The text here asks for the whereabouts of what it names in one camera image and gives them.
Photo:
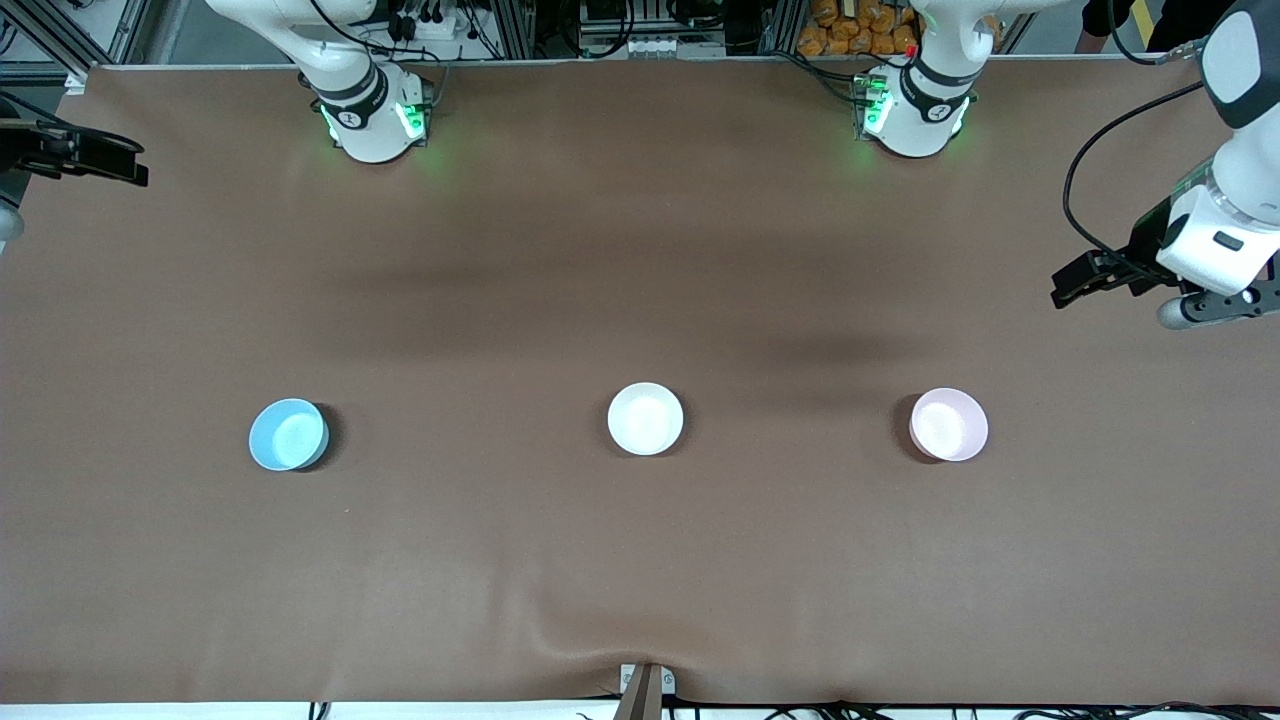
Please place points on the white power strip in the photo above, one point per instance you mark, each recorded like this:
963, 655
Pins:
430, 25

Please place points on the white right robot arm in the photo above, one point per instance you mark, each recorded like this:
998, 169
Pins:
370, 135

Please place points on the white terminal block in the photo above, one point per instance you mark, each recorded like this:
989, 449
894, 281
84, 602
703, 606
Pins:
665, 47

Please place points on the white bowl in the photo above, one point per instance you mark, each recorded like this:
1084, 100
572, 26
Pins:
645, 418

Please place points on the person in black clothing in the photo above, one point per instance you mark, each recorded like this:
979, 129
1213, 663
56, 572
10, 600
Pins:
1100, 15

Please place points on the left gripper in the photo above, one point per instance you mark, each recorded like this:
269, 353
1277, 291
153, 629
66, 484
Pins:
1143, 251

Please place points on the metal clamp bracket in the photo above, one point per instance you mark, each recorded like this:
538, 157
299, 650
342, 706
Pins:
645, 690

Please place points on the pink bowl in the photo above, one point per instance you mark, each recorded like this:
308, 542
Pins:
948, 425

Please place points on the blue bowl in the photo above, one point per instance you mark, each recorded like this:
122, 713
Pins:
287, 435

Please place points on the brown table mat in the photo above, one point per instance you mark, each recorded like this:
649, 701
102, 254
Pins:
640, 560

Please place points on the orange objects pile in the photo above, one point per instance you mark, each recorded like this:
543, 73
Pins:
835, 35

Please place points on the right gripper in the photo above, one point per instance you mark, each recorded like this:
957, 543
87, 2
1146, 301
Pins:
30, 150

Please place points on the grey metal equipment box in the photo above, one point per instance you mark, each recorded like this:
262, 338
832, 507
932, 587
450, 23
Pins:
610, 15

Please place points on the aluminium frame profile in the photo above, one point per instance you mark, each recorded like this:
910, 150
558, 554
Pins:
782, 28
1203, 62
515, 30
95, 45

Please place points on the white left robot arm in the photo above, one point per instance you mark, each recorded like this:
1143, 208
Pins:
915, 125

